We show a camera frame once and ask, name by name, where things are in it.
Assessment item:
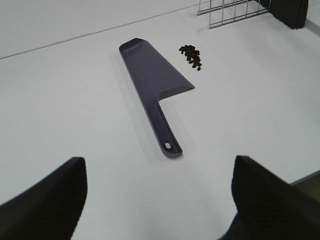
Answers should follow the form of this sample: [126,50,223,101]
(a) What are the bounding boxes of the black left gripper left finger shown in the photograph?
[0,157,88,240]

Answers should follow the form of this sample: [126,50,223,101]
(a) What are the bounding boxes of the grey hand brush black bristles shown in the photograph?
[256,0,309,29]

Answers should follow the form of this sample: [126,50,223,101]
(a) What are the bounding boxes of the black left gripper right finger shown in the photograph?
[223,155,320,240]

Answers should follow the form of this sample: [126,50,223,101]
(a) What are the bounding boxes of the metal wire dish rack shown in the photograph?
[197,0,272,29]

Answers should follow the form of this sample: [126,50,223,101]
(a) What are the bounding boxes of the pile of coffee beans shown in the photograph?
[178,44,202,71]

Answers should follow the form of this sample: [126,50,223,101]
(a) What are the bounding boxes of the grey plastic dustpan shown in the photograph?
[119,38,195,159]

